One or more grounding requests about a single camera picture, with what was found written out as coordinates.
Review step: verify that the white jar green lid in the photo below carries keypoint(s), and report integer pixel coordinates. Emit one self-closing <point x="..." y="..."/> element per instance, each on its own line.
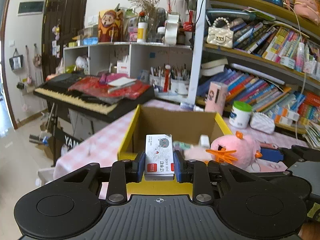
<point x="240" y="114"/>

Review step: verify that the stack of paper books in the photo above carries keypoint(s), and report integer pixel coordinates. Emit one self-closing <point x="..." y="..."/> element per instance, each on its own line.
<point x="312" y="135"/>

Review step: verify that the white cubby shelf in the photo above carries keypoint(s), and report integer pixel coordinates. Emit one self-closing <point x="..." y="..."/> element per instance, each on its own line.
<point x="145" y="61"/>

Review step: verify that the pink fluffy plush pouch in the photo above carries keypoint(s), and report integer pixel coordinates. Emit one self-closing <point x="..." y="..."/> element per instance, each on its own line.
<point x="197" y="153"/>

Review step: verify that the red santa pen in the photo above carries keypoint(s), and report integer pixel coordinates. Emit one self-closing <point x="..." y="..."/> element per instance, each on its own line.
<point x="167" y="77"/>

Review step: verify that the orange white box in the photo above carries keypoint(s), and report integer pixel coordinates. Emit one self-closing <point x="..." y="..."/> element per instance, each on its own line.
<point x="285" y="112"/>
<point x="278" y="119"/>

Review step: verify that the mint green small gadget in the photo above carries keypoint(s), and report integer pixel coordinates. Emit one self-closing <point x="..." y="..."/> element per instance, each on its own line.
<point x="180" y="146"/>

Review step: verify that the black electronic keyboard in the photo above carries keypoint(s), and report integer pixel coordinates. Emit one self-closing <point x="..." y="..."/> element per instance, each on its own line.
<point x="56" y="91"/>

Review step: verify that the yellow cardboard box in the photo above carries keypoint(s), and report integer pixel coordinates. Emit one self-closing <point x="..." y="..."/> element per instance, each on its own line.
<point x="183" y="126"/>

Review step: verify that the red packets pile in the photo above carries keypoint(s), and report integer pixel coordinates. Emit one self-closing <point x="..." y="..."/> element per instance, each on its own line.
<point x="120" y="88"/>

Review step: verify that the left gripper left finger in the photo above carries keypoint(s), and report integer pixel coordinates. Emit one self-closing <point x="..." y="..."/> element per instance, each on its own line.
<point x="120" y="174"/>

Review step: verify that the white charger plug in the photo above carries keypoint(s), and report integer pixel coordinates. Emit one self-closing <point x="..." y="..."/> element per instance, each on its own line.
<point x="204" y="141"/>

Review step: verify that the white staples box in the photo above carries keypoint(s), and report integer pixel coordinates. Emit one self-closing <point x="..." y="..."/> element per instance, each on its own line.
<point x="159" y="158"/>

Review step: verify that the dark wooden door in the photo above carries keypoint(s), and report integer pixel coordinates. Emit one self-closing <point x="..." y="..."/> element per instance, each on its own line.
<point x="62" y="19"/>

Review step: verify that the upper orange white box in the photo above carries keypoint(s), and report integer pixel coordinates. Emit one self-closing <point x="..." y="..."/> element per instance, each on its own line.
<point x="285" y="112"/>

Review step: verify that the cream pearl handle handbag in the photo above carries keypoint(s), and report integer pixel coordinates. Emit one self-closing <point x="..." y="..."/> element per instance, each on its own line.
<point x="219" y="36"/>

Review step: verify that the pink plush bird toy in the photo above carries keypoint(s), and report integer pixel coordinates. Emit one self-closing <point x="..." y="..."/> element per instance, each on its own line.
<point x="239" y="150"/>

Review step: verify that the pink cylindrical humidifier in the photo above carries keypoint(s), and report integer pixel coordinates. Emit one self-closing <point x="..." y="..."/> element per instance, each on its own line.
<point x="216" y="97"/>

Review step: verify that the white quilted pearl purse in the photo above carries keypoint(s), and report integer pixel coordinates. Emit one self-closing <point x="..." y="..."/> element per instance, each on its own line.
<point x="261" y="122"/>

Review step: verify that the fortune god figure box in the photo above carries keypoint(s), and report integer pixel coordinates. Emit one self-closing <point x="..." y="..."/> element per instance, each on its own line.
<point x="110" y="26"/>

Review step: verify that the white ribbon roll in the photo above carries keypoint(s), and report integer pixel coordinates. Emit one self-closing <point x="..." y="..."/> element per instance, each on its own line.
<point x="171" y="29"/>

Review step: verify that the white wooden bookshelf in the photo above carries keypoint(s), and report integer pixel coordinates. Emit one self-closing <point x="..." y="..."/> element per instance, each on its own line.
<point x="251" y="60"/>

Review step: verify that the white yellow label bottle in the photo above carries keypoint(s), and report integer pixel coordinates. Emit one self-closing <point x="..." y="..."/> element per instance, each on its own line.
<point x="141" y="32"/>

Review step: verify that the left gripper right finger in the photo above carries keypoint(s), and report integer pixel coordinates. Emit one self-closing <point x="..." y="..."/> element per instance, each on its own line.
<point x="199" y="174"/>

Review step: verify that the lower orange white box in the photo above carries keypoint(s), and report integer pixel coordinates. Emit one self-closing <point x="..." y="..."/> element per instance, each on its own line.
<point x="278" y="119"/>

